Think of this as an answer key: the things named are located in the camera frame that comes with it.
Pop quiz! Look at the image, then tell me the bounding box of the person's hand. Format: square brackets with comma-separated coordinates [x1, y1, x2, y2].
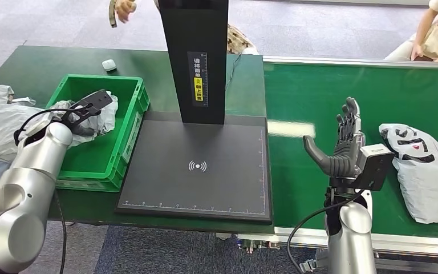
[113, 0, 137, 23]

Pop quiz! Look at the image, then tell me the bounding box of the green conveyor belt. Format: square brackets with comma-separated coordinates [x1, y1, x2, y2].
[238, 55, 438, 274]

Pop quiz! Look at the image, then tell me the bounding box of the olive strap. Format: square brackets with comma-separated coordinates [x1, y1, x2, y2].
[108, 0, 119, 29]

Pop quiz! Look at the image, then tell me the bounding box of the black scanner base pad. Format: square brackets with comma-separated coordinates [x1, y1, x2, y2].
[115, 110, 273, 224]

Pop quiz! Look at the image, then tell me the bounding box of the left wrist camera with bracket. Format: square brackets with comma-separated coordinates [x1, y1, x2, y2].
[62, 89, 113, 126]

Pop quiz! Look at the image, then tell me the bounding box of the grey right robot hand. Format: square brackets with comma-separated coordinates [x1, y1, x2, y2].
[303, 97, 366, 179]

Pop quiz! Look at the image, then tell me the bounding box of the thin black table cable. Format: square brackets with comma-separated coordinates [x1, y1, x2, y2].
[226, 53, 242, 90]

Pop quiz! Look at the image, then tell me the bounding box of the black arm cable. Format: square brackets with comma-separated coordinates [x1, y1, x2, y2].
[13, 107, 82, 274]
[287, 189, 367, 274]

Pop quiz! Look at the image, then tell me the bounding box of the grey mailer package black print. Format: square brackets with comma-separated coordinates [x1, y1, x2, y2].
[379, 123, 438, 224]

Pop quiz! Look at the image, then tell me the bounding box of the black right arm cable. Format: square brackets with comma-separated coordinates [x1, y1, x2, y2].
[287, 189, 367, 274]

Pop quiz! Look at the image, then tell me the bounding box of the camouflage patterned object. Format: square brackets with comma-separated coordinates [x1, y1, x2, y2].
[227, 24, 259, 55]

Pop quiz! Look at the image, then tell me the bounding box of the black and yellow label sticker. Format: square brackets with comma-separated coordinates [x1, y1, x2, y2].
[187, 51, 208, 107]

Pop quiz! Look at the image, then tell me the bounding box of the green plastic crate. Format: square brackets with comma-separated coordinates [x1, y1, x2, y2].
[46, 74, 151, 193]

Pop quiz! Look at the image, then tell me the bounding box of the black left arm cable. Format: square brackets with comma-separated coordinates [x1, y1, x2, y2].
[13, 107, 82, 274]

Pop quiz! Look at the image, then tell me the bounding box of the black scanner column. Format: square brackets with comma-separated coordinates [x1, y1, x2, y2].
[157, 0, 230, 125]

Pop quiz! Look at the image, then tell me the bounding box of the pale grey mailer bag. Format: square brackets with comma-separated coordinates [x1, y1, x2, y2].
[0, 97, 54, 190]

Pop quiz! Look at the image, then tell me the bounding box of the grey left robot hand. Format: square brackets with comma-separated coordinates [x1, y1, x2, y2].
[58, 100, 96, 138]

